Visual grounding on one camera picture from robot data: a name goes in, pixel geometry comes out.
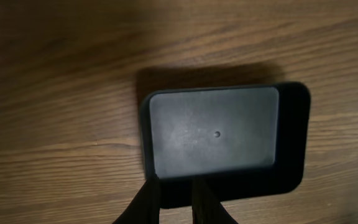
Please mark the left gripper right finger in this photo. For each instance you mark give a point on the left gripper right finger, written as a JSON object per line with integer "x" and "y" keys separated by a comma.
{"x": 205, "y": 208}

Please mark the black tray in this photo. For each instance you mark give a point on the black tray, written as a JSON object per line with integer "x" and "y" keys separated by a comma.
{"x": 213, "y": 133}

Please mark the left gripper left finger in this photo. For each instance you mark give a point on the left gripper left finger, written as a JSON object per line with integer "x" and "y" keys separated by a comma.
{"x": 146, "y": 205}

